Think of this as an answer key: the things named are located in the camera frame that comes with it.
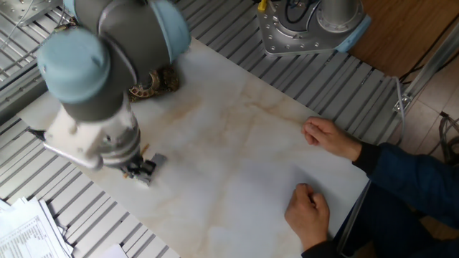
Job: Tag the silver perforated mounting plate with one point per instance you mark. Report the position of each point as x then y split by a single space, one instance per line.
21 9

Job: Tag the plain white paper sheets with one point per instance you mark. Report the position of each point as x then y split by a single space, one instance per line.
109 252

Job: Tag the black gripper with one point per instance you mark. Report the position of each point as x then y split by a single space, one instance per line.
132 163

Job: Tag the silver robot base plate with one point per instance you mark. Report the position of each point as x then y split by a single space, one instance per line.
287 39

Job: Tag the person's left hand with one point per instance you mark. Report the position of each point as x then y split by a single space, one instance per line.
306 215

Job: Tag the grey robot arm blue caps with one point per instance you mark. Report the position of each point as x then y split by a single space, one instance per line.
107 53

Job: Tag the aluminium profile post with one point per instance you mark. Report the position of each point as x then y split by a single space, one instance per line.
430 64

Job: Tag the yellow plastic clip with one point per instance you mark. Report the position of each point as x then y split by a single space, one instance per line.
262 5

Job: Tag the glossy marble board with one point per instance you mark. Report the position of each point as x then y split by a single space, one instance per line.
233 161

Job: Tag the printed paper stack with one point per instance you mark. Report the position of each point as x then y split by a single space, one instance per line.
28 236

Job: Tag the person's left forearm blue sleeve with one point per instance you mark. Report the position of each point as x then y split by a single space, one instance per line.
319 252

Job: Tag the person's right hand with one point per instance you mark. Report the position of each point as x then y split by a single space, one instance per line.
330 138

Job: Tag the antique red gold telephone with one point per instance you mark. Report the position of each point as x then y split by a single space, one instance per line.
161 84

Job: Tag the person's right forearm blue sleeve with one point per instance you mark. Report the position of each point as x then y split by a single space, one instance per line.
412 175

